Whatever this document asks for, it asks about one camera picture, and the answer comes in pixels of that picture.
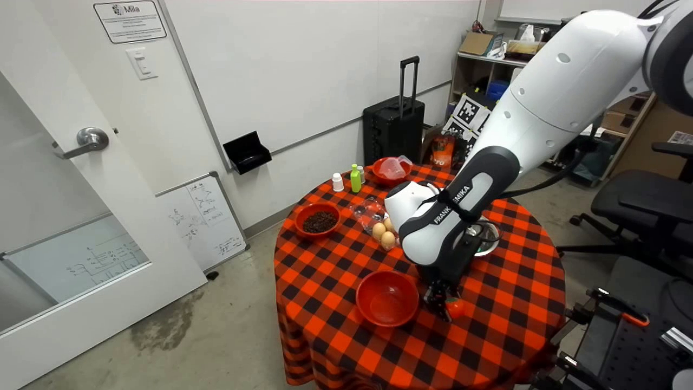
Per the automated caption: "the white door with frosted glass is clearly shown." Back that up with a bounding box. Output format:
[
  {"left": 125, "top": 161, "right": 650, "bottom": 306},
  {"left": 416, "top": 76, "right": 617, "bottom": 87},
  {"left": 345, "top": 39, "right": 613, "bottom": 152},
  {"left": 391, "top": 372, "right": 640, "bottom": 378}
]
[{"left": 0, "top": 68, "right": 212, "bottom": 390}]

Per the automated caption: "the small leaning whiteboard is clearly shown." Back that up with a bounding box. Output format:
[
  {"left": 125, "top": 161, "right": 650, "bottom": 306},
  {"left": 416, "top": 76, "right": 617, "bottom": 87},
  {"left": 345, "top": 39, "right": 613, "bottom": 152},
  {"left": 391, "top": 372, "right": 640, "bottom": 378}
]
[{"left": 156, "top": 171, "right": 248, "bottom": 274}]

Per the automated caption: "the black office chair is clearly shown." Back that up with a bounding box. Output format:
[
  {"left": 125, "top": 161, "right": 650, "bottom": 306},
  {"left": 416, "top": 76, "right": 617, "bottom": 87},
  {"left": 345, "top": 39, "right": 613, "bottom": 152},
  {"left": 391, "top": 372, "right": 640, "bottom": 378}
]
[{"left": 560, "top": 138, "right": 693, "bottom": 285}]

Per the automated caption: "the red bowl with plastic bag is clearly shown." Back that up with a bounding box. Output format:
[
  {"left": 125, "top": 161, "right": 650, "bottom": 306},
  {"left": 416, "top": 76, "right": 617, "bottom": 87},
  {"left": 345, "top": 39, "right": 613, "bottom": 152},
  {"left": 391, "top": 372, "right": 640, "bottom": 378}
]
[{"left": 367, "top": 155, "right": 416, "bottom": 189}]

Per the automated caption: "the black orange clamp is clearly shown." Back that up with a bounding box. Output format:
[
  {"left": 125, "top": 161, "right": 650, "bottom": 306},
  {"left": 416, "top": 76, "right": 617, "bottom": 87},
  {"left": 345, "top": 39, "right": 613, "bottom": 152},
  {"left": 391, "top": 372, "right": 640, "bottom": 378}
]
[
  {"left": 550, "top": 353, "right": 602, "bottom": 390},
  {"left": 588, "top": 287, "right": 653, "bottom": 332}
]

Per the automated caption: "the red black plaid tablecloth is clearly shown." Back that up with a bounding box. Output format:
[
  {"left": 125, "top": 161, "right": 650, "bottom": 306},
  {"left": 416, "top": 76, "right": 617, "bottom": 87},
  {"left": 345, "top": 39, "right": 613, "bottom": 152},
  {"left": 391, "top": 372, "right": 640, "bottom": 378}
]
[{"left": 270, "top": 163, "right": 570, "bottom": 390}]

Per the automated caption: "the brown cardboard panel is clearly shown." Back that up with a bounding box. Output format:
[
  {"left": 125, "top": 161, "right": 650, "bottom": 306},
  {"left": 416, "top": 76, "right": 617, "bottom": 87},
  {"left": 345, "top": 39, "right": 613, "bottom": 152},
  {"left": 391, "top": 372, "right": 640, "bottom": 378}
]
[{"left": 602, "top": 93, "right": 693, "bottom": 182}]

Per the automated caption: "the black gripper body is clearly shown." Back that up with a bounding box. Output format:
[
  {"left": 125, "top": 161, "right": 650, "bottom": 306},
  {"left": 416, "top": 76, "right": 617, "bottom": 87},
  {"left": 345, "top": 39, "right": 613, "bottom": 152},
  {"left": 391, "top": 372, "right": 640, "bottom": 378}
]
[{"left": 416, "top": 247, "right": 472, "bottom": 293}]

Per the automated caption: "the plain red bowl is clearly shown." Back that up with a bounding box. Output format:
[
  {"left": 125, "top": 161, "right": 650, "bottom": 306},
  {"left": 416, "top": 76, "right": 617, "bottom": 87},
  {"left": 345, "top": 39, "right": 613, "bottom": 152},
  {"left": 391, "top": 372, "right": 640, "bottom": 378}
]
[{"left": 355, "top": 268, "right": 421, "bottom": 332}]

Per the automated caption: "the aluminium profile rail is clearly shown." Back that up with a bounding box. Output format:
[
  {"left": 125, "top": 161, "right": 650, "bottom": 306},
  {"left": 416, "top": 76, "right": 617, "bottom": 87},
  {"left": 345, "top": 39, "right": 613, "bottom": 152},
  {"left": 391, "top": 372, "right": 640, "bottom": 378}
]
[{"left": 659, "top": 323, "right": 693, "bottom": 355}]

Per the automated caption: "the black white marker board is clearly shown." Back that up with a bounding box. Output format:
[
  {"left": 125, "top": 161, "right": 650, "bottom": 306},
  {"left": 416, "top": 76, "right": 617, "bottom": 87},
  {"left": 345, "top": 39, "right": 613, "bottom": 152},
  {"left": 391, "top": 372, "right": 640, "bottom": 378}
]
[{"left": 440, "top": 92, "right": 492, "bottom": 148}]

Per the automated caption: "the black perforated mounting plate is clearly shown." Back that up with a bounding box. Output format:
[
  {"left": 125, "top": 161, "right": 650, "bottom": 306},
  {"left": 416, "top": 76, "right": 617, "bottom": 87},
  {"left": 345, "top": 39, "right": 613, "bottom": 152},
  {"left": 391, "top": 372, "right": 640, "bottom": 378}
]
[{"left": 576, "top": 317, "right": 693, "bottom": 390}]

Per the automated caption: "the open cardboard box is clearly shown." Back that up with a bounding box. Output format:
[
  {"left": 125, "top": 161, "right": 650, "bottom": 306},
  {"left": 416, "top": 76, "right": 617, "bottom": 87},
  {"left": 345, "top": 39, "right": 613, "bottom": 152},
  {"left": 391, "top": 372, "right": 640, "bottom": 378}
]
[{"left": 457, "top": 30, "right": 497, "bottom": 59}]

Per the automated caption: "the silver door handle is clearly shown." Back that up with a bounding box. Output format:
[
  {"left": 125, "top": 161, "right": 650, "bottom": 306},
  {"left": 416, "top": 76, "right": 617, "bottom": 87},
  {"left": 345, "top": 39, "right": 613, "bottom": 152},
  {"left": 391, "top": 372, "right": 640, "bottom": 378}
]
[{"left": 52, "top": 126, "right": 113, "bottom": 161}]

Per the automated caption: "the large wall whiteboard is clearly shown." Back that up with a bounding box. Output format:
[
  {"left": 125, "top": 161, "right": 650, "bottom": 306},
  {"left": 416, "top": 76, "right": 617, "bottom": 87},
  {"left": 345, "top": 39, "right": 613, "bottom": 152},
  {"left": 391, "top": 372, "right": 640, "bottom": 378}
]
[{"left": 157, "top": 0, "right": 484, "bottom": 175}]

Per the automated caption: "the red bowl with dark food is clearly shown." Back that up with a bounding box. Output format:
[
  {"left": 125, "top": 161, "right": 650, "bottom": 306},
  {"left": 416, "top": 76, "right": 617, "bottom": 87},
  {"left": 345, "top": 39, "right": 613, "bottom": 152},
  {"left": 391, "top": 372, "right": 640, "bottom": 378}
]
[{"left": 292, "top": 202, "right": 342, "bottom": 243}]

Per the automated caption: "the red tomato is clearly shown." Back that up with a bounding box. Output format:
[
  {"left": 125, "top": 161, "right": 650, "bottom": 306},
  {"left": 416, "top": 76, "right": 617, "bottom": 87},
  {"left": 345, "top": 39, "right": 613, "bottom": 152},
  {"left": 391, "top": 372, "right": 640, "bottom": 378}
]
[{"left": 445, "top": 299, "right": 470, "bottom": 323}]

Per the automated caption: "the black wall tray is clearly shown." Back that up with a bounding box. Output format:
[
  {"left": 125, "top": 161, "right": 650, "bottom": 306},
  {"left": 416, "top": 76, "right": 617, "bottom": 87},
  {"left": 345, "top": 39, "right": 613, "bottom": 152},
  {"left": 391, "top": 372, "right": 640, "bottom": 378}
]
[{"left": 220, "top": 130, "right": 274, "bottom": 175}]

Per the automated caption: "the black suitcase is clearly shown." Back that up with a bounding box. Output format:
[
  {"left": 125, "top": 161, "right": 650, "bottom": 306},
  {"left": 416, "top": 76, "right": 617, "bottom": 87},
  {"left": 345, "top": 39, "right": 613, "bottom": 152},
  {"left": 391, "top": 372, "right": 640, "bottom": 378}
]
[{"left": 360, "top": 55, "right": 427, "bottom": 167}]

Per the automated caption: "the clear glass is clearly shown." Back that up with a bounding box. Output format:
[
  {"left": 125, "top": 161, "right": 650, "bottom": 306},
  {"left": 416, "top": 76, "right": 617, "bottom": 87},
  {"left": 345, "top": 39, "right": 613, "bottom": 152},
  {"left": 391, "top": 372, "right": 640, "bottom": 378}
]
[{"left": 353, "top": 197, "right": 388, "bottom": 230}]

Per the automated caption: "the orange snack bag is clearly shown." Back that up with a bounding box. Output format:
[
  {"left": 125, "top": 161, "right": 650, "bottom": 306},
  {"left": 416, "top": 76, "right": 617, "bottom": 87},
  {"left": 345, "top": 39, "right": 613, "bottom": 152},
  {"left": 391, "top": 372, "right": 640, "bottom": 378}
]
[{"left": 424, "top": 132, "right": 462, "bottom": 171}]

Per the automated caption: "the small white paper notice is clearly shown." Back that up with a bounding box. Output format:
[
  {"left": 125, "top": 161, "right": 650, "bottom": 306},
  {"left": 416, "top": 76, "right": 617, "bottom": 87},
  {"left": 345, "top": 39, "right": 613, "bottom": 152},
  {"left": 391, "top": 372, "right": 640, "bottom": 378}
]
[{"left": 125, "top": 45, "right": 161, "bottom": 82}]

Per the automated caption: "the clear plastic bag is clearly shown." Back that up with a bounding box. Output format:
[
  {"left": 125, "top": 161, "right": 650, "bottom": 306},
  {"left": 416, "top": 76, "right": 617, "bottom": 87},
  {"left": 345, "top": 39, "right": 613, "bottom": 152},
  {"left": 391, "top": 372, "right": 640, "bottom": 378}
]
[{"left": 375, "top": 155, "right": 413, "bottom": 182}]

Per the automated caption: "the green squeeze bottle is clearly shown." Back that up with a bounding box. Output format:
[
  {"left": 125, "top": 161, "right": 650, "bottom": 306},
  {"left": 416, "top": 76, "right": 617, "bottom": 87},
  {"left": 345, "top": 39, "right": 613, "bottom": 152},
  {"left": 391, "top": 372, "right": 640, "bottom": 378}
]
[{"left": 348, "top": 163, "right": 366, "bottom": 195}]

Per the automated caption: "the white wall sign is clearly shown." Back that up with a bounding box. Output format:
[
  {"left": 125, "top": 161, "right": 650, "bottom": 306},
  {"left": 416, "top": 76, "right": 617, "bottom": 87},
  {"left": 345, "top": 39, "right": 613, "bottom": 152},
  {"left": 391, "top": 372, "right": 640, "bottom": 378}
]
[{"left": 91, "top": 0, "right": 168, "bottom": 45}]

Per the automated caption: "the stainless steel bowl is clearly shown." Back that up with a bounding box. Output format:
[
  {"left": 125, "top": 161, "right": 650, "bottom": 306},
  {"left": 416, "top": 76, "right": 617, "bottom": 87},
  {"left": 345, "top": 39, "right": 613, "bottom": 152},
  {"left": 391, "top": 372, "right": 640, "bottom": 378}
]
[{"left": 462, "top": 214, "right": 502, "bottom": 261}]

